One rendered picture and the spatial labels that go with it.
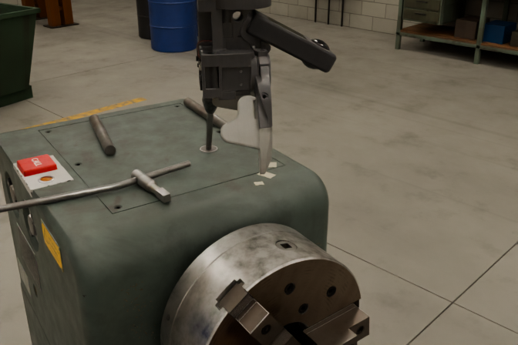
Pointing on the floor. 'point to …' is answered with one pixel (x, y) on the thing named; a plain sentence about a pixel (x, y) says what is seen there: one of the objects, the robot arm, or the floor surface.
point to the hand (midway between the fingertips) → (258, 151)
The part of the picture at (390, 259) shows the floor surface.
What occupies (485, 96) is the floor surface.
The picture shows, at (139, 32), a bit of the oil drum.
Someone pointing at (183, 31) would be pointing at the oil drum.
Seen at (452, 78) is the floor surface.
